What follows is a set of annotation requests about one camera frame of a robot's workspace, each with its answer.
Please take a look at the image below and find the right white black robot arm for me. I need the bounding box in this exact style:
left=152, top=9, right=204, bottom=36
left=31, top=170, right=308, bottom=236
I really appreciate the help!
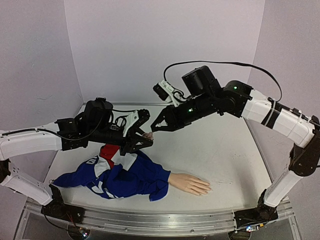
left=151, top=65, right=320, bottom=208

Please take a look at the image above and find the aluminium front rail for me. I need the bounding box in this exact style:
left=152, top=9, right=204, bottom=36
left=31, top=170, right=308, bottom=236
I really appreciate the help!
left=14, top=194, right=301, bottom=240

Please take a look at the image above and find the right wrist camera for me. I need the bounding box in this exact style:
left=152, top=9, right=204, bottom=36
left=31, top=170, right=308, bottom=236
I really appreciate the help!
left=152, top=80, right=188, bottom=107

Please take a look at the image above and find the right black camera cable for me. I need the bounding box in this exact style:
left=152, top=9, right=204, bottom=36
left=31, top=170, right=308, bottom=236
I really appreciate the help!
left=163, top=60, right=282, bottom=103

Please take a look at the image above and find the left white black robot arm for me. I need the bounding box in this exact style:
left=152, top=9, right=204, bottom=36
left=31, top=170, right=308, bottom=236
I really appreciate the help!
left=0, top=97, right=153, bottom=219

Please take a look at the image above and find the mannequin hand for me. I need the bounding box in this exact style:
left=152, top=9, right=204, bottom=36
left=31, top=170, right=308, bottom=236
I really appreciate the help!
left=168, top=172, right=212, bottom=196

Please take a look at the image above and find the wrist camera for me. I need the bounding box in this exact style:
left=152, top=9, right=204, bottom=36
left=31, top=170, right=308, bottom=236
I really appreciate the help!
left=152, top=80, right=188, bottom=107
left=123, top=109, right=151, bottom=137

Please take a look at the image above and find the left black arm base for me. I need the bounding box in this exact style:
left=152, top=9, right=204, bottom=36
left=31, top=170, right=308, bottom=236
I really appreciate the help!
left=41, top=184, right=85, bottom=224

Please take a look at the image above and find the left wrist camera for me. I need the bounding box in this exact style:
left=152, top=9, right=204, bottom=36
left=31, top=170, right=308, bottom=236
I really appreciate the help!
left=123, top=109, right=151, bottom=137

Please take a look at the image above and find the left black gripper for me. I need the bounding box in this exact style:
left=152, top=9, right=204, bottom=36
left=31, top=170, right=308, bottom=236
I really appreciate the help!
left=90, top=125, right=155, bottom=157

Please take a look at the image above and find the blue red white jacket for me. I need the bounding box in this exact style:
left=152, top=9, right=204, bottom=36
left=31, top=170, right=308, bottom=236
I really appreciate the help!
left=52, top=144, right=171, bottom=202

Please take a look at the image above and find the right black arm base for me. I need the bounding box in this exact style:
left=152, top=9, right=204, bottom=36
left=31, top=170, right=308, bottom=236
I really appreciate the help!
left=234, top=189, right=279, bottom=229

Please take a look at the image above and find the left black base cable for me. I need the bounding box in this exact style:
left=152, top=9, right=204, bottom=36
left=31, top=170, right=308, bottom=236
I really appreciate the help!
left=41, top=212, right=76, bottom=232

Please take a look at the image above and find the clear nail polish bottle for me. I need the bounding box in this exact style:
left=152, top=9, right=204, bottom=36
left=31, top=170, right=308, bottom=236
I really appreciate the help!
left=142, top=132, right=154, bottom=141

